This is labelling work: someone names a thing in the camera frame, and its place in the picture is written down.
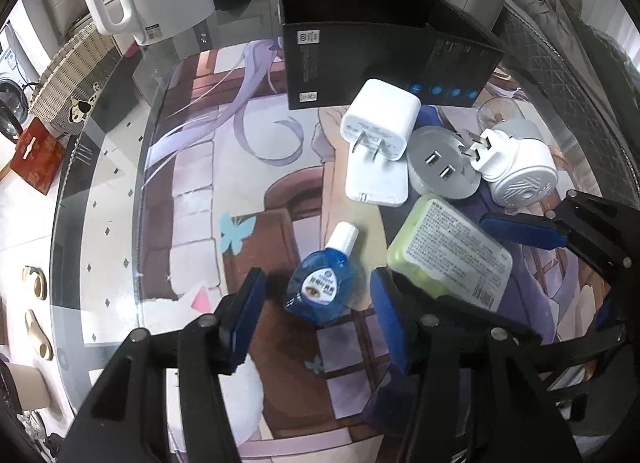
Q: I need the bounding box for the black cardboard box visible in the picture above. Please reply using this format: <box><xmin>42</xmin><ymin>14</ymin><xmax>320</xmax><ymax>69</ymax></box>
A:
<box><xmin>276</xmin><ymin>0</ymin><xmax>505</xmax><ymax>111</ymax></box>

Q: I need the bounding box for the white power adapter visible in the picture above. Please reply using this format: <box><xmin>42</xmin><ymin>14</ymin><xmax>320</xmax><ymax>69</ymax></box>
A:
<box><xmin>345</xmin><ymin>143</ymin><xmax>408</xmax><ymax>207</ymax></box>

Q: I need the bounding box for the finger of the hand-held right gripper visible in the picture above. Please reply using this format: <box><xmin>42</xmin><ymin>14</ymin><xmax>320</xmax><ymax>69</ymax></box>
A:
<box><xmin>542</xmin><ymin>288</ymin><xmax>633</xmax><ymax>374</ymax></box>
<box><xmin>480</xmin><ymin>190</ymin><xmax>640</xmax><ymax>294</ymax></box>

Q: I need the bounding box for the green labelled packet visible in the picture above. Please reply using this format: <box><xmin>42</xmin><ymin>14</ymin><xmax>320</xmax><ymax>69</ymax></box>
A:
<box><xmin>386</xmin><ymin>194</ymin><xmax>514</xmax><ymax>313</ymax></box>

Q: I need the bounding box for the white cube charger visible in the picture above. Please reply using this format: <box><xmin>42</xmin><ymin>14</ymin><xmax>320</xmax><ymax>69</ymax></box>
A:
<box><xmin>340</xmin><ymin>78</ymin><xmax>422</xmax><ymax>164</ymax></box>

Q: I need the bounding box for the black quilted cushion edge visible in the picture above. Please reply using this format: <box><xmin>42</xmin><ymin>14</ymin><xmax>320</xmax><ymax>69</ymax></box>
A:
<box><xmin>499</xmin><ymin>7</ymin><xmax>628</xmax><ymax>189</ymax></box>

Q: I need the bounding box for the grey padded jacket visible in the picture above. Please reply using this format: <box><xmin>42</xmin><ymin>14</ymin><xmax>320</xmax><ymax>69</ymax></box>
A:
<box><xmin>505</xmin><ymin>0</ymin><xmax>640</xmax><ymax>94</ymax></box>

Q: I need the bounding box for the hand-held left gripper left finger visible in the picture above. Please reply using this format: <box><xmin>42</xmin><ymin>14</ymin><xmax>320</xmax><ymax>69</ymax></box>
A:
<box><xmin>57</xmin><ymin>267</ymin><xmax>268</xmax><ymax>463</ymax></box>

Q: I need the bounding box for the clear glass bottle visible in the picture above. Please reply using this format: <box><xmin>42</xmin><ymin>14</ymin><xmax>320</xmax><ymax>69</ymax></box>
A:
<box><xmin>476</xmin><ymin>97</ymin><xmax>522</xmax><ymax>130</ymax></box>

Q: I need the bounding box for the blue eye drop bottle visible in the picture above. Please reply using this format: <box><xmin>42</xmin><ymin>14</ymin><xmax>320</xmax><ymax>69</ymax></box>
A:
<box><xmin>284</xmin><ymin>222</ymin><xmax>362</xmax><ymax>328</ymax></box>

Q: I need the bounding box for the woven wicker basket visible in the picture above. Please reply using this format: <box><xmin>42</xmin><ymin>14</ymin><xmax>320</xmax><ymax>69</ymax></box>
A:
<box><xmin>29</xmin><ymin>22</ymin><xmax>124</xmax><ymax>137</ymax></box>

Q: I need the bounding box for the beige slipper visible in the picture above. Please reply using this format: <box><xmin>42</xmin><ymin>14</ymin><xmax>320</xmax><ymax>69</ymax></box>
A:
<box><xmin>24</xmin><ymin>309</ymin><xmax>55</xmax><ymax>362</ymax></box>
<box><xmin>21</xmin><ymin>265</ymin><xmax>49</xmax><ymax>301</ymax></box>

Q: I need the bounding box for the white washing machine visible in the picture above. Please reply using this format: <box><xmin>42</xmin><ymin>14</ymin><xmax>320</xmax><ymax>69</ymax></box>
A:
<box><xmin>0</xmin><ymin>23</ymin><xmax>32</xmax><ymax>145</ymax></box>

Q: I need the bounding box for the red gift bag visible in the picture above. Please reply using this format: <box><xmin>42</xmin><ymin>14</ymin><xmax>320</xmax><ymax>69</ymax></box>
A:
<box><xmin>10</xmin><ymin>118</ymin><xmax>69</xmax><ymax>196</ymax></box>

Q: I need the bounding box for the grey round plug adapter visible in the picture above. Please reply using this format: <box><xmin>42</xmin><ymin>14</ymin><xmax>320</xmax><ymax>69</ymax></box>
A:
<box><xmin>406</xmin><ymin>126</ymin><xmax>482</xmax><ymax>200</ymax></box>

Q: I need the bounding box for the white round plug-in device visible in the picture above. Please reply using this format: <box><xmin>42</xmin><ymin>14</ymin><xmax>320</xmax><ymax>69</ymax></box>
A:
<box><xmin>465</xmin><ymin>126</ymin><xmax>559</xmax><ymax>207</ymax></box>

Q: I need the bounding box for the printed table mat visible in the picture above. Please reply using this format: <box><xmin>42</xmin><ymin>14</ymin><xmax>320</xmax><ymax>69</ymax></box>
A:
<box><xmin>134</xmin><ymin>33</ymin><xmax>603</xmax><ymax>460</ymax></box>

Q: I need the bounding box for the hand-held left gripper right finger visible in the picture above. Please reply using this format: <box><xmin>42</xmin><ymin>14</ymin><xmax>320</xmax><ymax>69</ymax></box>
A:
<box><xmin>370</xmin><ymin>267</ymin><xmax>583</xmax><ymax>463</ymax></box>

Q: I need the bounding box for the beige cylindrical object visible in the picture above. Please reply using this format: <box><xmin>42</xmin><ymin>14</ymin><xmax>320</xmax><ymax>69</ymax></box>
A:
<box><xmin>2</xmin><ymin>362</ymin><xmax>52</xmax><ymax>411</ymax></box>

